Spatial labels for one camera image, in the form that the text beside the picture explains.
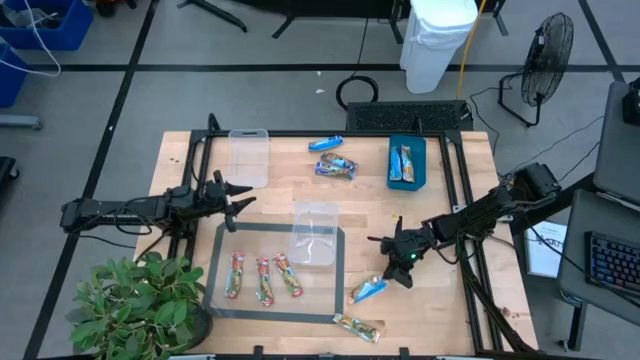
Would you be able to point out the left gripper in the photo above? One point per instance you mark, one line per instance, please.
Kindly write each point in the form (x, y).
(215, 197)

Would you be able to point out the white paper sign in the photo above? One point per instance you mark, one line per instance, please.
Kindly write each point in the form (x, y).
(545, 255)

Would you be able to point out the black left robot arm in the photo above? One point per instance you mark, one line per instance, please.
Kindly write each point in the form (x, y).
(100, 212)

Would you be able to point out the black partition panel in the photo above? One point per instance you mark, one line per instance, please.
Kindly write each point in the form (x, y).
(325, 1)

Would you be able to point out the black keyboard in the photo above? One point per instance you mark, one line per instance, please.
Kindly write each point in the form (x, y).
(615, 262)

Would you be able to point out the black vented case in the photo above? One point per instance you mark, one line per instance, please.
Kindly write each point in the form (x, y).
(400, 116)

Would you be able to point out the dark blue granola bar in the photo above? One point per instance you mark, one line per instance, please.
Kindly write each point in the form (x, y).
(325, 143)
(334, 172)
(340, 161)

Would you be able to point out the black aluminium table frame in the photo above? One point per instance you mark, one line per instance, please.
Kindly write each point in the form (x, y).
(325, 133)

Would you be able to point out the black floor fan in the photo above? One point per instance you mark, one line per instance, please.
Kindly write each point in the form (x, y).
(547, 57)

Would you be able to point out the grey metal bar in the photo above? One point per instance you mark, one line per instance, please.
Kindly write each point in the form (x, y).
(20, 121)

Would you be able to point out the blue storage bin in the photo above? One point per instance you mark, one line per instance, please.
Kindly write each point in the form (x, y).
(75, 30)
(10, 80)

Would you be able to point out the clear plastic bin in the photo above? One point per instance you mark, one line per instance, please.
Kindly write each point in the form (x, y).
(248, 165)
(314, 240)

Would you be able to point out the white trash can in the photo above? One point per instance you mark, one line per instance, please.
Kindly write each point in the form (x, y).
(435, 45)

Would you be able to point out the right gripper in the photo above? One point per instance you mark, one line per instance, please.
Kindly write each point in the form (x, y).
(407, 245)

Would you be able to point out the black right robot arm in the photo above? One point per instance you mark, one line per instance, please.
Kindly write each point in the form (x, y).
(480, 210)

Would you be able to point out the dark grey desk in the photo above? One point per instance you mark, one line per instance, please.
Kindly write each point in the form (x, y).
(590, 215)

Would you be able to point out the teal plastic bin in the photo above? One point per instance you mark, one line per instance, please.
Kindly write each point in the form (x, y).
(421, 160)

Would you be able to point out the potted green plant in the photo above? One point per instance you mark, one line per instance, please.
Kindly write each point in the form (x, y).
(135, 305)

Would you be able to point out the red granola bar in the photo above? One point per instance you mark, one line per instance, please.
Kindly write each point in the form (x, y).
(235, 275)
(288, 275)
(264, 282)

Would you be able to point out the black desk device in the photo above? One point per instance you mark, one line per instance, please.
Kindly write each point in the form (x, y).
(632, 102)

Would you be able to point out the granola crumb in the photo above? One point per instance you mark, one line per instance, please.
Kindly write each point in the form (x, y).
(506, 312)

